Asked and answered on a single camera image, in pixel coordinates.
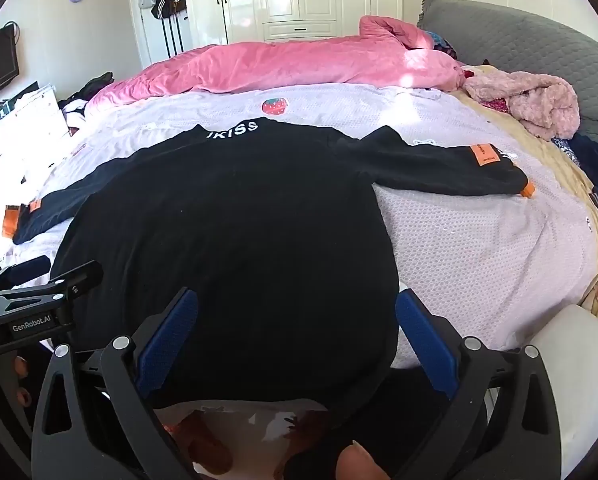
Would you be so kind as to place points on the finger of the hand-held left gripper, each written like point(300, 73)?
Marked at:
point(81, 275)
point(26, 266)

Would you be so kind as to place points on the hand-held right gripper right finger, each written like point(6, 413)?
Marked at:
point(426, 340)

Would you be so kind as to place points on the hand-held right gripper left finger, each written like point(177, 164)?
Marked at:
point(166, 340)

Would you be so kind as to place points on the black sweater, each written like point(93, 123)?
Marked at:
point(229, 235)

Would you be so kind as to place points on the dark clothes pile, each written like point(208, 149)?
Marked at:
point(91, 85)

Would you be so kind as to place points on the person's left hand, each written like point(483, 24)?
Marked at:
point(21, 366)

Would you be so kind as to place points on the person's right hand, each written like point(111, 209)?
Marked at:
point(361, 462)

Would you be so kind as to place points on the lilac printed bedsheet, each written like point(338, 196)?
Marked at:
point(454, 240)

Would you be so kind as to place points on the person's printed pajamas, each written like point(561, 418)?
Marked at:
point(229, 440)

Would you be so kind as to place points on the white round object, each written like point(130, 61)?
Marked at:
point(571, 360)

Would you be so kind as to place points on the white dresser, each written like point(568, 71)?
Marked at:
point(29, 110)

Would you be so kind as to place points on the beige quilted blanket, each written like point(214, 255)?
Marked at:
point(551, 157)

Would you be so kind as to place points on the navy garment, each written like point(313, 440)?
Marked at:
point(596, 160)

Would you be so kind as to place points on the pink fluffy garment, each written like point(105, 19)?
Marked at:
point(539, 95)

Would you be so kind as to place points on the pink quilt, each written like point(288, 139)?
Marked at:
point(279, 65)

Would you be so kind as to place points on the dark floral cloth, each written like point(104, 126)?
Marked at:
point(439, 42)

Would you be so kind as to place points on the grey quilted headboard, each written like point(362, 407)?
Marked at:
point(519, 45)

